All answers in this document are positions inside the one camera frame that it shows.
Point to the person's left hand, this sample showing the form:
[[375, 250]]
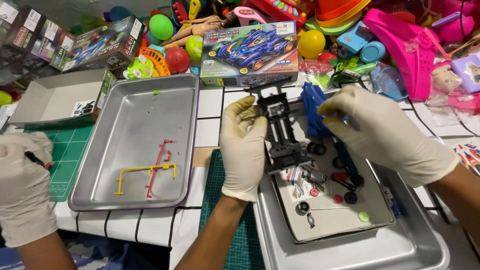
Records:
[[242, 157]]

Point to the black rubber tyres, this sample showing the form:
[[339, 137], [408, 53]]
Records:
[[317, 149]]

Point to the plain metal tray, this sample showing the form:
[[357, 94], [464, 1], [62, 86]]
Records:
[[375, 251]]

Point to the yellow plastic sprue frame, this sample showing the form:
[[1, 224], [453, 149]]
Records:
[[142, 168]]

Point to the yellow plastic ball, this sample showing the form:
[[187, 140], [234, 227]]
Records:
[[311, 44]]

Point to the black toy car chassis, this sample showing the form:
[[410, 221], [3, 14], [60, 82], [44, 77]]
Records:
[[283, 131]]

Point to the black toy wheel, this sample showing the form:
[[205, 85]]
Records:
[[357, 180], [350, 198]]

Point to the small silver electric motor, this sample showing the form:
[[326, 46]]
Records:
[[315, 176]]

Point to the dark toy car box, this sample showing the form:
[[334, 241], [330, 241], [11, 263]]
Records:
[[101, 43]]

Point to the small red wheel hub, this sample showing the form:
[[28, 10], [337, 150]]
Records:
[[338, 199]]

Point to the stack of dark toy boxes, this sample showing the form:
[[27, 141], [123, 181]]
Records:
[[26, 37]]

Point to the large pink plastic toy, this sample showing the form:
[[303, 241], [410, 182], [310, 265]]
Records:
[[408, 48]]

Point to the green cutting mat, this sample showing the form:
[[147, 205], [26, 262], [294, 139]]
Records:
[[228, 225], [69, 150]]

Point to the open grey cardboard box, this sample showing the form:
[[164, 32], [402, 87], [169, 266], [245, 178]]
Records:
[[52, 99]]

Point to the colourful sticker sheet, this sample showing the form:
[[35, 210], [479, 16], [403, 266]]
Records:
[[296, 187]]

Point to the red plastic ball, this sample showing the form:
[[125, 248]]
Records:
[[177, 60]]

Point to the plastic doll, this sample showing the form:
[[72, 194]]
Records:
[[191, 29]]

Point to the blue toy car body shell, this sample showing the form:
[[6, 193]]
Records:
[[311, 108]]

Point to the person's right hand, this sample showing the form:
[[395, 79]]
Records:
[[390, 135]]

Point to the light green ball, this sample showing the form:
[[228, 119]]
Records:
[[4, 98]]

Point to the small black plastic bracket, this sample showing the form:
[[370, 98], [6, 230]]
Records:
[[311, 220]]

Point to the blue toy car box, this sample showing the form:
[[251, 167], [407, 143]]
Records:
[[247, 52]]

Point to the thin metal axle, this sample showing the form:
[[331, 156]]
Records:
[[330, 208]]

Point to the purple toy box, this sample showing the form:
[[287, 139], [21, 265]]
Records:
[[467, 73]]

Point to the dark blue plastic part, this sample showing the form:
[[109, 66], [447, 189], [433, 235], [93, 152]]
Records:
[[345, 157]]

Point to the heap of colourful plastic toys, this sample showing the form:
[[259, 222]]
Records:
[[375, 22]]

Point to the metal tray with purple rim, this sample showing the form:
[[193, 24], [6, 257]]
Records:
[[135, 123]]

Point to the colourful printed paper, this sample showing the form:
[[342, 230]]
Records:
[[468, 157]]

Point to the grey cardboard box bottom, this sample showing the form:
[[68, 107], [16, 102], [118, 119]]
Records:
[[337, 225]]

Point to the red and black plastic part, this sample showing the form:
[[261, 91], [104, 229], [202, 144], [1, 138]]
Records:
[[340, 177]]

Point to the red plastic sprue frame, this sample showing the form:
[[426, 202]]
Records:
[[157, 161]]

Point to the small sticker sheet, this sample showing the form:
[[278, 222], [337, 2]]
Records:
[[83, 108]]

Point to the green pig toy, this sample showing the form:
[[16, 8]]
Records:
[[138, 68]]

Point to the yellow-green plastic ball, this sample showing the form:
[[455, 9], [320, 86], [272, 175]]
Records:
[[194, 48]]

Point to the orange toy wheel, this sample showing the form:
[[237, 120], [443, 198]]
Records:
[[159, 60]]

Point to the green plastic egg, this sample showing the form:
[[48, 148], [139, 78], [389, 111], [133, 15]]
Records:
[[161, 27]]

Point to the black wheel with grey hub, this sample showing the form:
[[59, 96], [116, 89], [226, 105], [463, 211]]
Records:
[[303, 207]]

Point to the blue translucent plastic bowl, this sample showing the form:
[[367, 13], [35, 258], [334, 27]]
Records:
[[390, 82]]

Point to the red plastic gear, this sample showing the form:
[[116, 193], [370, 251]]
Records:
[[314, 192]]

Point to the white black-lined tablecloth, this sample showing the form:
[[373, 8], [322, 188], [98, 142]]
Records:
[[150, 225]]

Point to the black tool with red tip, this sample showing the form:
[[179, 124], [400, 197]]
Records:
[[37, 160]]

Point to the green round plastic gear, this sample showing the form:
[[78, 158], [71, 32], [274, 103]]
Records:
[[363, 216]]

